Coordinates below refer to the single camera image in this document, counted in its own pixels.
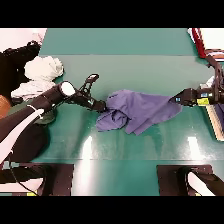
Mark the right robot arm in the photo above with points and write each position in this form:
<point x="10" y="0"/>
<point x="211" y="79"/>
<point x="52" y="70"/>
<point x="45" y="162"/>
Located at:
<point x="213" y="97"/>

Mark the black garment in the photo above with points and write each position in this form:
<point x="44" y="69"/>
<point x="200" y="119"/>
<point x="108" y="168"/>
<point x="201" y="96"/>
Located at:
<point x="15" y="65"/>

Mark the red garment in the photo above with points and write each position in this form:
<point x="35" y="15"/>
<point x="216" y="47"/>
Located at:
<point x="200" y="43"/>

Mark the orange garment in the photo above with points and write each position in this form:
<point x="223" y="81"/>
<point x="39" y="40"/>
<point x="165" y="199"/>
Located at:
<point x="3" y="106"/>

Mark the striped garment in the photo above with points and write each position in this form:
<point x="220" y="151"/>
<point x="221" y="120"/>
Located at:
<point x="216" y="125"/>

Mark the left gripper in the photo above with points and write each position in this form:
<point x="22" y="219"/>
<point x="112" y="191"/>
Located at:
<point x="96" y="104"/>

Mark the purple T-shirt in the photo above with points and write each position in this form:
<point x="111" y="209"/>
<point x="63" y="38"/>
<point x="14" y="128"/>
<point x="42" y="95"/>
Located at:
<point x="143" y="108"/>

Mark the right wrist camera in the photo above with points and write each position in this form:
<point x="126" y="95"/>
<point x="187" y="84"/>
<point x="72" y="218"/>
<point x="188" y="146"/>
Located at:
<point x="217" y="71"/>

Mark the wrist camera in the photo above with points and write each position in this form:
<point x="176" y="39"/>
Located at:
<point x="88" y="83"/>
<point x="217" y="71"/>

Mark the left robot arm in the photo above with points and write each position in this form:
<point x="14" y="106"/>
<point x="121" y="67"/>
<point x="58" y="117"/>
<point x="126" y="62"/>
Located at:
<point x="50" y="99"/>

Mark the white garment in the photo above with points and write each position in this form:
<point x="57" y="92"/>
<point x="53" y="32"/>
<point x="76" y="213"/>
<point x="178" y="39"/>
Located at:
<point x="43" y="67"/>

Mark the pale grey garment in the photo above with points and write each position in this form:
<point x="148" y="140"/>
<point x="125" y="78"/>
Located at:
<point x="31" y="89"/>

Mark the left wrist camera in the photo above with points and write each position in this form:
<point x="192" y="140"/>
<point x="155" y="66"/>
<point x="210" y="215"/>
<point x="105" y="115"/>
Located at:
<point x="88" y="83"/>

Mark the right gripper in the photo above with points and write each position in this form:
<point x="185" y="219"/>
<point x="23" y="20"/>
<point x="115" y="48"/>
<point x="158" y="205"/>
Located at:
<point x="190" y="97"/>

